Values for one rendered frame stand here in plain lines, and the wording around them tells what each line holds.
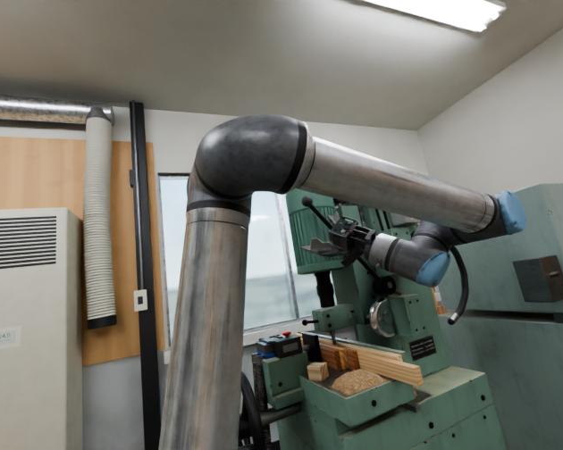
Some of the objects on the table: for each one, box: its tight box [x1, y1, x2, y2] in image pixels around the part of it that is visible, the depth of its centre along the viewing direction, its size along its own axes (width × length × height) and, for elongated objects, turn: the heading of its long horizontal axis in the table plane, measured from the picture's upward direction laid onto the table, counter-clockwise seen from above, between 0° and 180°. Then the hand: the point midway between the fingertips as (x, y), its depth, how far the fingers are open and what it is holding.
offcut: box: [307, 362, 329, 381], centre depth 80 cm, size 4×4×4 cm
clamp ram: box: [302, 332, 323, 363], centre depth 94 cm, size 9×8×9 cm
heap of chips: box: [328, 369, 387, 396], centre depth 72 cm, size 8×12×3 cm
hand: (315, 232), depth 89 cm, fingers open, 14 cm apart
